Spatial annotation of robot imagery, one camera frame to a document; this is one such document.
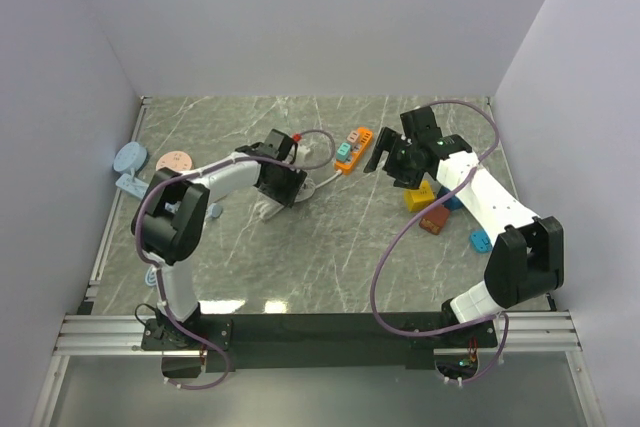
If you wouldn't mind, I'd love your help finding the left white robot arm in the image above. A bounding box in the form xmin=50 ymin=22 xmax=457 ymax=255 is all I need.
xmin=131 ymin=129 xmax=307 ymax=349

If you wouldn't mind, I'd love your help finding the orange power strip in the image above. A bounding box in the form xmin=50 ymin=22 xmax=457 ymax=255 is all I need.
xmin=334 ymin=127 xmax=374 ymax=175

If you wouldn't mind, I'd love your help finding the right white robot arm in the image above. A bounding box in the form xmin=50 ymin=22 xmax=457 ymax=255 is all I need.
xmin=364 ymin=104 xmax=565 ymax=346

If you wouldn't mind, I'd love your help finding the white power cable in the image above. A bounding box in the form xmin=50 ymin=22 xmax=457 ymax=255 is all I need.
xmin=259 ymin=171 xmax=344 ymax=224

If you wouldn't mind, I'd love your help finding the black base beam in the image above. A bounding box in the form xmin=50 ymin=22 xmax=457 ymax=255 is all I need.
xmin=141 ymin=312 xmax=498 ymax=378

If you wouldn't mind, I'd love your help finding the red-brown cube socket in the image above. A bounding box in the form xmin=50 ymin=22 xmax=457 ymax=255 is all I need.
xmin=419 ymin=205 xmax=451 ymax=235

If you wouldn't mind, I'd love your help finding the yellow cube socket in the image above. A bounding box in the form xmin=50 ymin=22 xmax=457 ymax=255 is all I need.
xmin=403 ymin=180 xmax=436 ymax=213

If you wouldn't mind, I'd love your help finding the bright blue plug adapter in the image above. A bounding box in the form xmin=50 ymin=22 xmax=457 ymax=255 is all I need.
xmin=469 ymin=230 xmax=492 ymax=254

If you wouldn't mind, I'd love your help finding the blue cube socket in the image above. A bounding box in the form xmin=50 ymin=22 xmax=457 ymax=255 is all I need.
xmin=437 ymin=186 xmax=464 ymax=211

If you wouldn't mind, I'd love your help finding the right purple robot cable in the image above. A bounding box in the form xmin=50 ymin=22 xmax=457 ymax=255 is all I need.
xmin=370 ymin=98 xmax=511 ymax=388

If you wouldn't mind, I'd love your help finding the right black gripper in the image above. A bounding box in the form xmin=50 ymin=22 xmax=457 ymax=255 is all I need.
xmin=364 ymin=127 xmax=425 ymax=191

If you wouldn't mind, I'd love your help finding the light blue power strip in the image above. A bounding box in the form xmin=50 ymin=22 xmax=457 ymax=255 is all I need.
xmin=115 ymin=173 xmax=149 ymax=200

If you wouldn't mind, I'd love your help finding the pink round socket base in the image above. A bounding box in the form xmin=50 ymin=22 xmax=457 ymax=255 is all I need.
xmin=155 ymin=150 xmax=193 ymax=172

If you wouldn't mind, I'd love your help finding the teal plug adapter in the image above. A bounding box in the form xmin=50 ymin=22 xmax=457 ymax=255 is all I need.
xmin=336 ymin=142 xmax=352 ymax=162

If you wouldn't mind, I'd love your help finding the pink plug adapter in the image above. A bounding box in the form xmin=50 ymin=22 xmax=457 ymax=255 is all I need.
xmin=346 ymin=130 xmax=360 ymax=146

